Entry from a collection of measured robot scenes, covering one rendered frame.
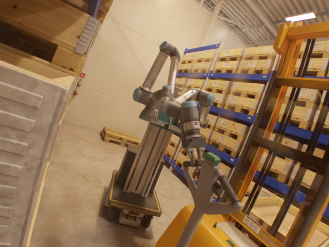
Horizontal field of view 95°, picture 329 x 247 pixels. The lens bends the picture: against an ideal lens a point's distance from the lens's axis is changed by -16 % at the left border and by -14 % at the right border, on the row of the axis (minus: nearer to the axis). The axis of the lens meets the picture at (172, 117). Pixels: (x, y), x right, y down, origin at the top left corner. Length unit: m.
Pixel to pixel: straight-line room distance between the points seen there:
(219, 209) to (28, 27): 1.26
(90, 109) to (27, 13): 5.23
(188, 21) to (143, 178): 6.32
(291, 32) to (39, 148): 1.87
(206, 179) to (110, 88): 5.55
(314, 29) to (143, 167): 2.35
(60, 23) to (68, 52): 0.15
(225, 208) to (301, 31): 1.54
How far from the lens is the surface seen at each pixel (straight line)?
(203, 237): 1.38
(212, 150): 4.06
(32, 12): 1.13
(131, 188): 2.58
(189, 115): 0.94
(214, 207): 0.89
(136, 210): 2.32
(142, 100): 1.96
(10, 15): 1.15
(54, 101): 0.19
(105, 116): 6.28
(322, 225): 2.81
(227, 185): 0.80
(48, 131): 0.19
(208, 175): 0.86
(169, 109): 1.09
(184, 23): 7.46
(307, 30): 1.83
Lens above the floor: 1.53
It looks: 1 degrees down
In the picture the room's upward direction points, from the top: 22 degrees clockwise
